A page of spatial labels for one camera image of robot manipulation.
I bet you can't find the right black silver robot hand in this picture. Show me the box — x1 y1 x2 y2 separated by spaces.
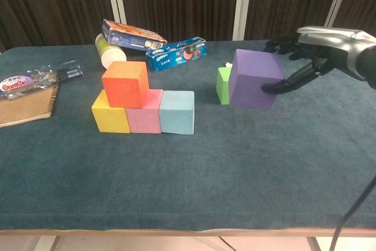
260 25 376 95

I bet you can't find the purple foam cube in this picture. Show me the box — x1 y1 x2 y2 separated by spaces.
229 48 286 112

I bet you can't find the light blue foam cube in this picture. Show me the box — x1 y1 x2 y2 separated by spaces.
159 90 196 136

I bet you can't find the pink foam cube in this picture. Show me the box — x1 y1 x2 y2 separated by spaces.
125 89 164 134

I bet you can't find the orange foam cube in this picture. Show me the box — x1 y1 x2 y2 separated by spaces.
101 61 149 109

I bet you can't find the yellow foam cube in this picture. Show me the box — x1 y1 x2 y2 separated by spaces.
91 89 131 133

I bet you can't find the green foam cube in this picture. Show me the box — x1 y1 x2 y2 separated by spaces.
216 67 233 105

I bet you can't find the blue Oreo cookie box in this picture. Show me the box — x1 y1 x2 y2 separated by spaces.
145 36 207 73

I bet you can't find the orange blue cracker box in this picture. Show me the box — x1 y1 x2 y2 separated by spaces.
101 19 168 52

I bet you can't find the dark teal table cloth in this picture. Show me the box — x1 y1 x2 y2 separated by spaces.
0 38 376 231

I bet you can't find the yellow-green canister white lid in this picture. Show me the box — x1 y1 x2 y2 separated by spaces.
95 33 127 68

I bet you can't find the brown spiral notebook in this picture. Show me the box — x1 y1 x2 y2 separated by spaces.
0 85 61 129

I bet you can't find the clear plastic water bottle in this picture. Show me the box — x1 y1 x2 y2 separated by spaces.
0 60 85 101

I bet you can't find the black right hand cable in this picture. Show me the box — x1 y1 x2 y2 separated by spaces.
330 174 376 251

